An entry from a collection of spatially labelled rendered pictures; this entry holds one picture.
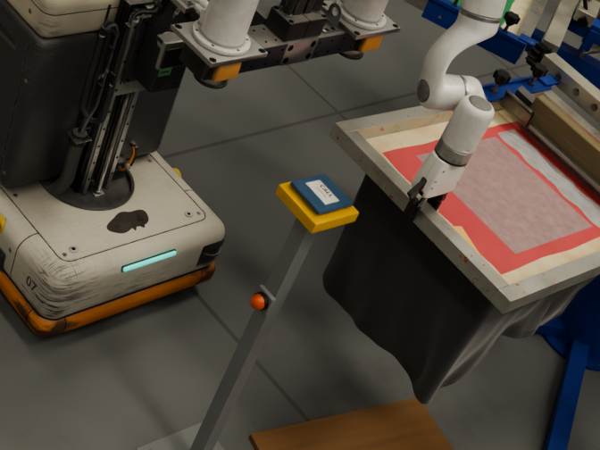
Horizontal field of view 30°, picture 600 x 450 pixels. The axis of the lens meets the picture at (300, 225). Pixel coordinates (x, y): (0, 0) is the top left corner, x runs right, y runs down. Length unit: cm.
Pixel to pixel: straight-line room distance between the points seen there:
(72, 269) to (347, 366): 94
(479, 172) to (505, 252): 28
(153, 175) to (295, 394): 77
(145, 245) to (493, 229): 104
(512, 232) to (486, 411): 113
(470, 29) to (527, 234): 54
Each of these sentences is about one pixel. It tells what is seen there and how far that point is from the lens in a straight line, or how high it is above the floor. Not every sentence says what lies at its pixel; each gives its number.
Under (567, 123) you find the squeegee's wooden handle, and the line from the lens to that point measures 284.
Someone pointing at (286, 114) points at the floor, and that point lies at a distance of 435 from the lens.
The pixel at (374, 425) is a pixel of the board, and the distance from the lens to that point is 329.
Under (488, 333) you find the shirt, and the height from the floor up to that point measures 75.
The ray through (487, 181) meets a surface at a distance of 266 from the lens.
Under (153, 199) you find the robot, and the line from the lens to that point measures 326.
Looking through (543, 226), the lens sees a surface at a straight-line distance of 262.
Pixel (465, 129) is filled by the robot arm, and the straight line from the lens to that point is 226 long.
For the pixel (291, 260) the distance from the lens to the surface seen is 243.
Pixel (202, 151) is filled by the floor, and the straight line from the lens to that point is 399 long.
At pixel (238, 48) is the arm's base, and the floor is 115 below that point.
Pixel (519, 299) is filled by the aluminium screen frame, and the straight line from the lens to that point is 232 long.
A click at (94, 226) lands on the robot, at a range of 311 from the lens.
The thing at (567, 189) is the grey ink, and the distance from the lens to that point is 279.
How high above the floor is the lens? 231
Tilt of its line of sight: 37 degrees down
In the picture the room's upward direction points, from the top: 25 degrees clockwise
